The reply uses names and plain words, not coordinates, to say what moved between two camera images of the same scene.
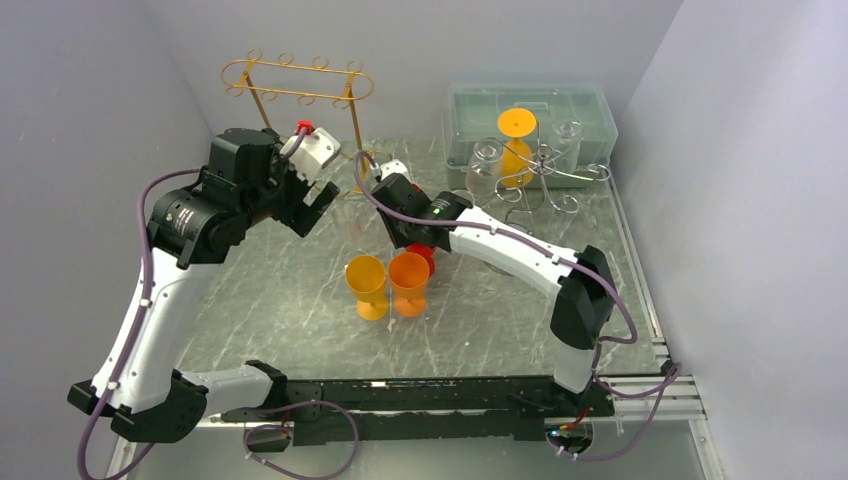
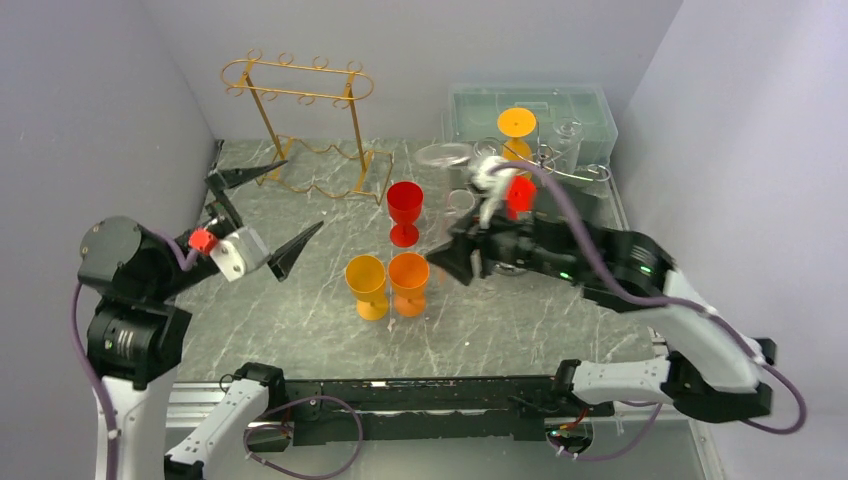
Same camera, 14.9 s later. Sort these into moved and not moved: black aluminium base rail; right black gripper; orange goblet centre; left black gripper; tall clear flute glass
Moved: tall clear flute glass; right black gripper; left black gripper
Not moved: orange goblet centre; black aluminium base rail
